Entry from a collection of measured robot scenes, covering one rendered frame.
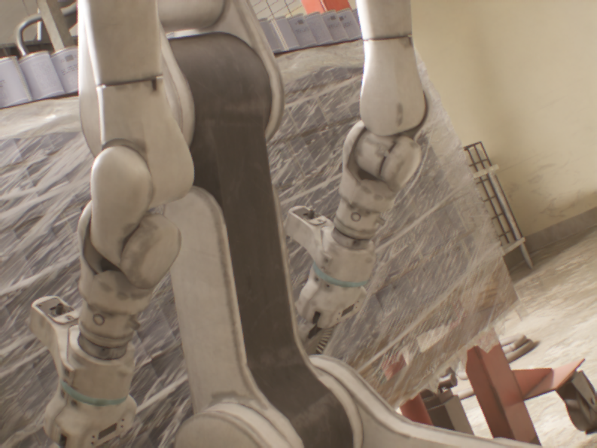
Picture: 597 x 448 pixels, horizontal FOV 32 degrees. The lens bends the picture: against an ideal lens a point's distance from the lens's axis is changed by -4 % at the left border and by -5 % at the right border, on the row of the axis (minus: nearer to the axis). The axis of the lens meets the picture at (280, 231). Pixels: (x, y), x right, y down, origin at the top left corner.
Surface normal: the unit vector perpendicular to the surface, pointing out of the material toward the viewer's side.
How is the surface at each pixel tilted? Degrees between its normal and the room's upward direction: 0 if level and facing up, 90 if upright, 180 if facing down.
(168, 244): 137
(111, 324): 127
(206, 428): 78
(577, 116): 90
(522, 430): 90
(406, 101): 109
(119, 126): 95
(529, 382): 90
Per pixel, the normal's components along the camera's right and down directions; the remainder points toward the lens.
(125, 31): 0.26, 0.19
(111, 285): 0.47, -0.67
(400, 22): 0.49, 0.19
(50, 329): -0.74, 0.12
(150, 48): 0.81, 0.07
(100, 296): -0.34, 0.38
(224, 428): -0.54, -0.06
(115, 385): -0.13, 0.44
